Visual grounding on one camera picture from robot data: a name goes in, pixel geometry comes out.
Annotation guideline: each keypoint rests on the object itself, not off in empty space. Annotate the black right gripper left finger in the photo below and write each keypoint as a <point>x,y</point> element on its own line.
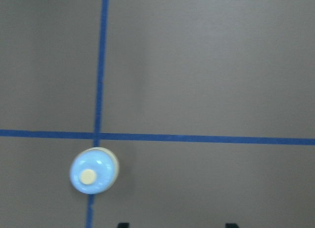
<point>123,225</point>

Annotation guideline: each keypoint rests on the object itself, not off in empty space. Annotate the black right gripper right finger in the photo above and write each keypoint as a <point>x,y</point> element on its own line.
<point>231,225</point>

